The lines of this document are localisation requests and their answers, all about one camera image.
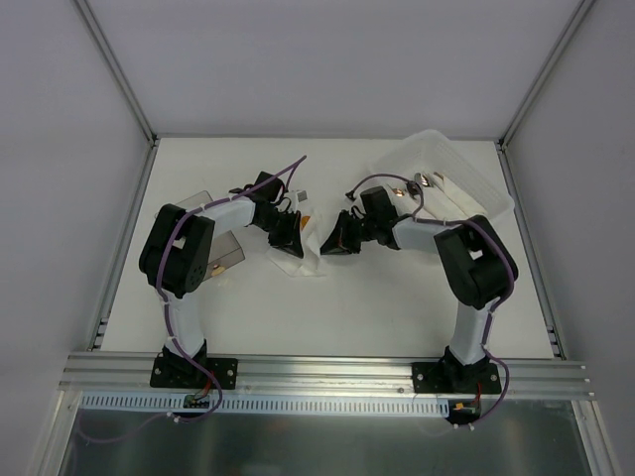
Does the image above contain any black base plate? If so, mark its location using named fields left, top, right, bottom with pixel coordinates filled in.
left=411, top=361, right=504, bottom=396
left=149, top=351, right=238, bottom=390

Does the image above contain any white paper napkin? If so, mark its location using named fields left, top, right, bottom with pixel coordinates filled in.
left=266, top=206, right=325, bottom=278

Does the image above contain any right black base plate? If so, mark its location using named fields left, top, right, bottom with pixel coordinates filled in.
left=411, top=361, right=504, bottom=396

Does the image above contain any white slotted cable duct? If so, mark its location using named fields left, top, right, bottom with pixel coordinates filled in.
left=79, top=392, right=449, bottom=418

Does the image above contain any purple cable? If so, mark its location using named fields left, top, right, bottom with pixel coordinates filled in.
left=154, top=155, right=308, bottom=422
left=345, top=171, right=516, bottom=430

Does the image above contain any aluminium mounting rail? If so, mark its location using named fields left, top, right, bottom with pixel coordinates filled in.
left=59, top=351, right=596, bottom=401

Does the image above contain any right aluminium frame post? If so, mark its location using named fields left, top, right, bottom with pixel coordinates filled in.
left=498, top=0, right=596, bottom=151

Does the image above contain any smoky transparent plastic box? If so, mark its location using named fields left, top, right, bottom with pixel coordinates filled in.
left=176, top=190, right=245, bottom=281

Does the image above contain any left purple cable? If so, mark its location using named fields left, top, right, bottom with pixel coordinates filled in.
left=154, top=155, right=308, bottom=422

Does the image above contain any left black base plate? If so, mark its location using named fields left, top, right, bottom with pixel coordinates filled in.
left=149, top=351, right=238, bottom=390

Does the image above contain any left aluminium frame post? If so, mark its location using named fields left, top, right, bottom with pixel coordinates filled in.
left=71, top=0, right=157, bottom=145

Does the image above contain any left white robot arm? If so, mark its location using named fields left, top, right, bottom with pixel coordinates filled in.
left=139, top=172, right=304, bottom=388

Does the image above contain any rolled napkin bundle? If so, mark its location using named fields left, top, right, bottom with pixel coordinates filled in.
left=392, top=173, right=467, bottom=221

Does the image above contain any white plastic basket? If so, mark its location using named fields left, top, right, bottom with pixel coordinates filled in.
left=369, top=130, right=514, bottom=225

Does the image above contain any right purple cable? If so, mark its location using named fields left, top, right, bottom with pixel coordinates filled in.
left=345, top=171, right=516, bottom=430

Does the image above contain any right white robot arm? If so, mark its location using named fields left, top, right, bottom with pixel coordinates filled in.
left=320, top=186, right=519, bottom=395

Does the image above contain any aluminium frame post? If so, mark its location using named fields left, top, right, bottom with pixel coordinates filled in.
left=498, top=0, right=596, bottom=151
left=71, top=0, right=157, bottom=145

